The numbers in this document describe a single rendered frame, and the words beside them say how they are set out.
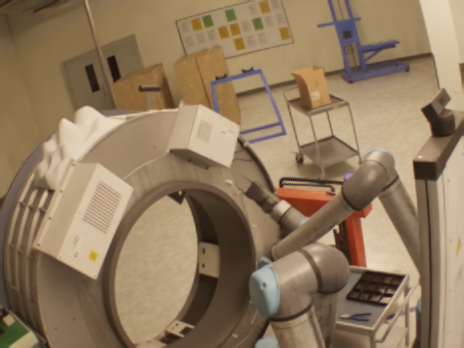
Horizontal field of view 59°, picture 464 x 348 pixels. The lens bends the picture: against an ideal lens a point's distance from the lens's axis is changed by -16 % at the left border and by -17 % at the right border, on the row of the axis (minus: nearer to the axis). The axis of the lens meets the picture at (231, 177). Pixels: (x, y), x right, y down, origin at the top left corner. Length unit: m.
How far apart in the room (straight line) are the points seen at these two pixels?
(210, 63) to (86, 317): 6.67
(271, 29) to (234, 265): 8.61
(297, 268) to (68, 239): 0.73
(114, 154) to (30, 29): 10.15
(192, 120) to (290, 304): 0.98
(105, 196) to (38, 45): 10.27
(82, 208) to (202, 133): 0.61
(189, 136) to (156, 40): 8.98
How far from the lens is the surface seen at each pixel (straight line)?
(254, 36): 10.56
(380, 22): 11.06
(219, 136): 1.91
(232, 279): 2.33
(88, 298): 1.74
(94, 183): 1.50
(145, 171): 1.82
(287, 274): 1.06
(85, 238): 1.51
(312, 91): 5.22
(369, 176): 1.56
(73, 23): 11.27
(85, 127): 1.77
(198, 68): 8.10
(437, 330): 1.24
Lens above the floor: 2.17
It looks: 21 degrees down
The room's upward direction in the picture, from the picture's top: 17 degrees counter-clockwise
